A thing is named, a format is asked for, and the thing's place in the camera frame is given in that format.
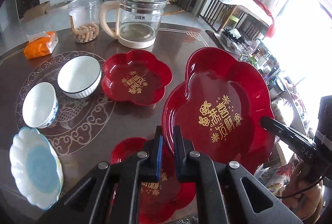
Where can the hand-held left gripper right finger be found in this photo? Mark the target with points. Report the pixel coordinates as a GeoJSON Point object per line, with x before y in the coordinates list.
{"type": "Point", "coordinates": [177, 161]}

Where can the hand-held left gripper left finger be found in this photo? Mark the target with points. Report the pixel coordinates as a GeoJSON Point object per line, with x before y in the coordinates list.
{"type": "Point", "coordinates": [158, 159]}

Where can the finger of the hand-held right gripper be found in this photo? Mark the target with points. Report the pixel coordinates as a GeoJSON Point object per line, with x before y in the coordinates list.
{"type": "Point", "coordinates": [285, 132]}

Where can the small red flower-shaped plate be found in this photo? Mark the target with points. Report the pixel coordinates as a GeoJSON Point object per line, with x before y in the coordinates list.
{"type": "Point", "coordinates": [122, 68]}
{"type": "Point", "coordinates": [124, 151]}

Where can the large red flower-shaped plate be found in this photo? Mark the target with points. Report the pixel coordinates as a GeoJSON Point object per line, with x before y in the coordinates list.
{"type": "Point", "coordinates": [220, 83]}

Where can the white ribbed bowl black rim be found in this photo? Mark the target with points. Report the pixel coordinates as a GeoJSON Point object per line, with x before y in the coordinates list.
{"type": "Point", "coordinates": [77, 76]}

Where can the white blue scalloped plate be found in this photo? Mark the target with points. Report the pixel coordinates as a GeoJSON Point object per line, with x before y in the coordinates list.
{"type": "Point", "coordinates": [36, 169]}

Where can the white bowl blue pattern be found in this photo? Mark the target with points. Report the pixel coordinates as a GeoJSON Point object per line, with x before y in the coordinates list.
{"type": "Point", "coordinates": [39, 104]}

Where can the person's right hand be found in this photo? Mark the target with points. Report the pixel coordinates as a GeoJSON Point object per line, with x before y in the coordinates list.
{"type": "Point", "coordinates": [298, 195]}

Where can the floral patterned cloth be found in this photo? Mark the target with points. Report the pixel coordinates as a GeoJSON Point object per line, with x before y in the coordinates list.
{"type": "Point", "coordinates": [275, 177]}

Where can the cluster of bottles and jars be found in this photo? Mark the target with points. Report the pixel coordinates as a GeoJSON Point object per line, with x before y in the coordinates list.
{"type": "Point", "coordinates": [264, 63]}

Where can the clear tray of dark items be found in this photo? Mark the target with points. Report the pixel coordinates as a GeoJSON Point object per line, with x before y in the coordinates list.
{"type": "Point", "coordinates": [233, 39]}

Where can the dark wooden slatted rack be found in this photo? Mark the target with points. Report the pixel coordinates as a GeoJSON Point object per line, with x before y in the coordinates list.
{"type": "Point", "coordinates": [223, 13]}

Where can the clear plastic jar of peanuts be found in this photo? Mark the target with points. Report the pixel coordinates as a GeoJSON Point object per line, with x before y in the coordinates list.
{"type": "Point", "coordinates": [83, 19]}

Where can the orange tissue pack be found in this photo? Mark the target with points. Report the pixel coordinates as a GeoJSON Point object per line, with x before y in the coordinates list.
{"type": "Point", "coordinates": [39, 47]}

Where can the round beige floor cushion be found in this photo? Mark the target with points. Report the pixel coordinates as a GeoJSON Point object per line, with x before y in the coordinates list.
{"type": "Point", "coordinates": [58, 7]}

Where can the cardboard box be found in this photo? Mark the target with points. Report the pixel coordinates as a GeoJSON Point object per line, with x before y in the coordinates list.
{"type": "Point", "coordinates": [36, 10]}

